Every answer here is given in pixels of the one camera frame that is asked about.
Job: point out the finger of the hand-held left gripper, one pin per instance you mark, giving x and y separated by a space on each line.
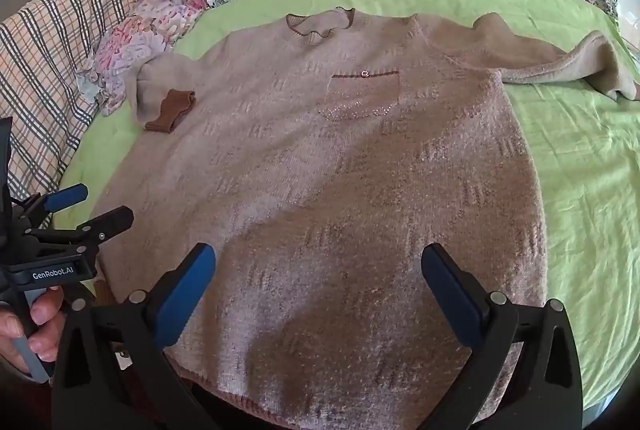
107 222
67 197

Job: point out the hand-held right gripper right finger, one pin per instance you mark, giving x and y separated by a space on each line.
452 295

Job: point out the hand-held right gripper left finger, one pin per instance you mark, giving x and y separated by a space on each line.
185 295

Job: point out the beige knit sweater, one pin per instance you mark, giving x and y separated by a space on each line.
325 185

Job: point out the person's left hand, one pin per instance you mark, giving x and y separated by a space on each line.
45 317

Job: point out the plaid blanket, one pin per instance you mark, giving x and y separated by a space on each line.
45 60

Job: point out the pink purple floral cloth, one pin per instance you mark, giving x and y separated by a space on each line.
150 35

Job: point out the green bed sheet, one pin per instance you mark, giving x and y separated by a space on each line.
575 160

